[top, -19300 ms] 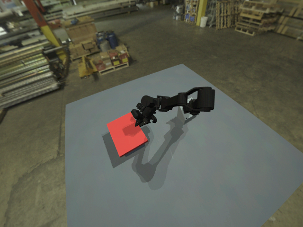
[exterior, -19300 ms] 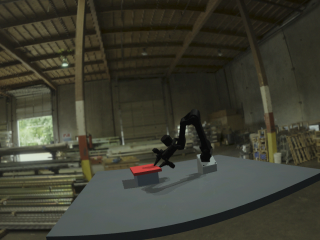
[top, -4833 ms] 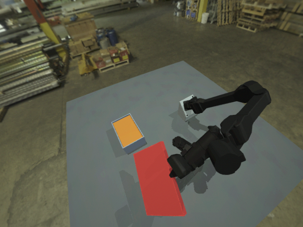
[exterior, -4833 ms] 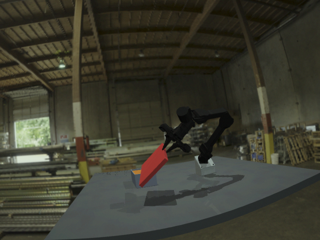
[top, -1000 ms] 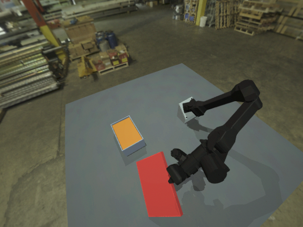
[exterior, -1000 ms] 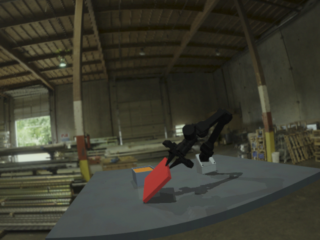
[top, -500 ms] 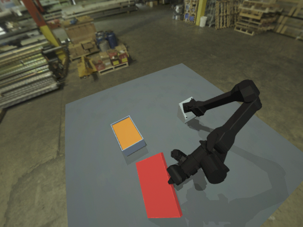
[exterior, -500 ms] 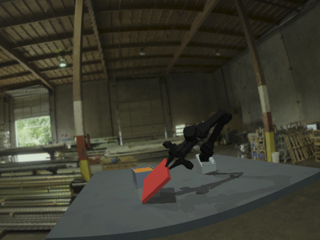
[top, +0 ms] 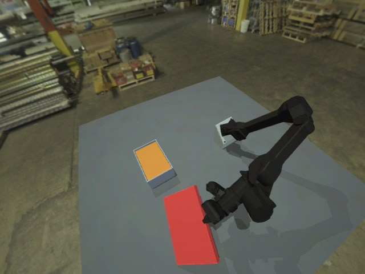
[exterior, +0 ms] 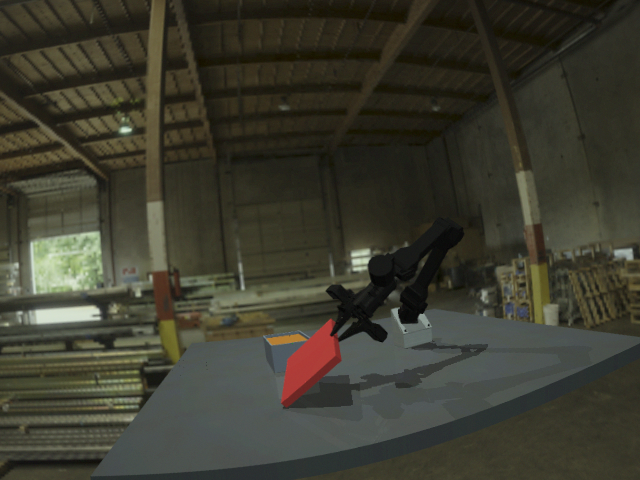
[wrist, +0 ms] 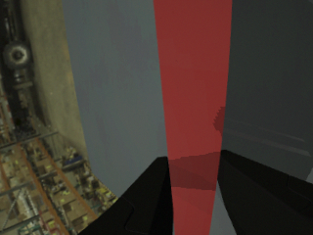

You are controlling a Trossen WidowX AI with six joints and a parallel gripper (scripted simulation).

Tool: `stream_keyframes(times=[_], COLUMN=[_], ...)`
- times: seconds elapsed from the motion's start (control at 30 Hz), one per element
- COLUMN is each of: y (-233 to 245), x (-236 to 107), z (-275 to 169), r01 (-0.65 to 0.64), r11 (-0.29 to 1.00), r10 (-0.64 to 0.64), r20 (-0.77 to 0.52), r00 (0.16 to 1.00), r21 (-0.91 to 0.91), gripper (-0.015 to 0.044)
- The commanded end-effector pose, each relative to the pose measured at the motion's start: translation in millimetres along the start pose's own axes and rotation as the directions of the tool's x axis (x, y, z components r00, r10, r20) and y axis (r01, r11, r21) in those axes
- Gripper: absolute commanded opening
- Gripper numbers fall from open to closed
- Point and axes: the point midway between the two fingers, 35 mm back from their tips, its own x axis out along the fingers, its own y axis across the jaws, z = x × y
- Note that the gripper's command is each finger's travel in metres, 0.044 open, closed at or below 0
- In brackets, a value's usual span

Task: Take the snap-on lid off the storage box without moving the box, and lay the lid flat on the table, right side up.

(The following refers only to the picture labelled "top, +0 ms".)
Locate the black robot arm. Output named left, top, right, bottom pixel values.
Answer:
left=206, top=95, right=315, bottom=223

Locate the red rectangular lid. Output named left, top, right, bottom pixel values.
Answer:
left=164, top=185, right=220, bottom=265

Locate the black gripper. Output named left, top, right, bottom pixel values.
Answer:
left=201, top=186, right=243, bottom=225

